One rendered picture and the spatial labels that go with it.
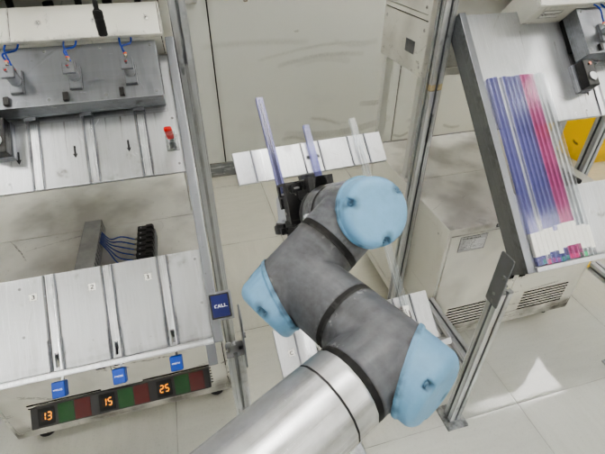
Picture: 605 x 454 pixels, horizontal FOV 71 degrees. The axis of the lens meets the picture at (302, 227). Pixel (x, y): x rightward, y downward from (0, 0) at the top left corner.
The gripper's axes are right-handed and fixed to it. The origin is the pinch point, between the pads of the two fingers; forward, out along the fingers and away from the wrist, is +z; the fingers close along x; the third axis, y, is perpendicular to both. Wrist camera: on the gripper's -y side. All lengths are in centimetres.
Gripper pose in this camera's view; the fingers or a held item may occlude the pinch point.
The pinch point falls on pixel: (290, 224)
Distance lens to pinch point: 76.1
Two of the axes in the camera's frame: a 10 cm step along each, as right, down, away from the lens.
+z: -2.9, -0.2, 9.6
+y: -1.8, -9.8, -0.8
